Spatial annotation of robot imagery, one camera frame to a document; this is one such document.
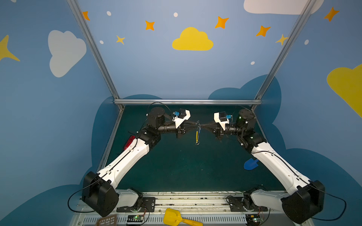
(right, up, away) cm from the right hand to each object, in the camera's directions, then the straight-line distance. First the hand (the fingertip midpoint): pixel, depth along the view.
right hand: (203, 123), depth 66 cm
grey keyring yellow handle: (-2, -2, -1) cm, 3 cm away
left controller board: (-34, -49, +5) cm, 60 cm away
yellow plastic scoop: (-15, -48, +5) cm, 51 cm away
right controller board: (+27, -50, +6) cm, 57 cm away
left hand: (-3, 0, -1) cm, 3 cm away
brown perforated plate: (-46, -49, +4) cm, 68 cm away
